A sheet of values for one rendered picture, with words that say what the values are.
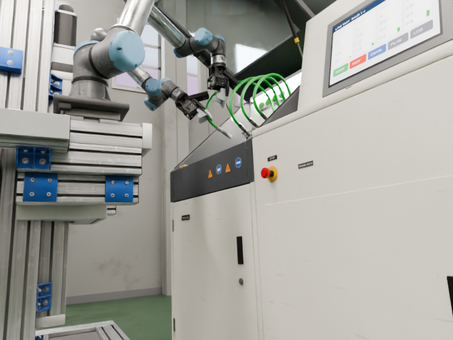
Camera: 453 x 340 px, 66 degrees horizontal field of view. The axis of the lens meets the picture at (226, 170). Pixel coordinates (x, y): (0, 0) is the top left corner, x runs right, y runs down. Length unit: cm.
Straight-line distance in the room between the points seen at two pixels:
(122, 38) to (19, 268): 80
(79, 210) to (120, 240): 295
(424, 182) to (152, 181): 375
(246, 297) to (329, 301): 37
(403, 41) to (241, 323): 109
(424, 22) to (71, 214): 127
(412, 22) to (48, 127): 113
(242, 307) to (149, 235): 304
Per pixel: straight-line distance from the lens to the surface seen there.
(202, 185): 155
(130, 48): 121
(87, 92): 123
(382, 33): 137
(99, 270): 419
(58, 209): 127
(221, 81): 173
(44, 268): 138
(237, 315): 137
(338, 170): 99
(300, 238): 108
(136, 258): 425
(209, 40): 174
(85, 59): 128
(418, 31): 128
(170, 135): 434
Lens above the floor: 59
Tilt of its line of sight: 11 degrees up
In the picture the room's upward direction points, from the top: 3 degrees counter-clockwise
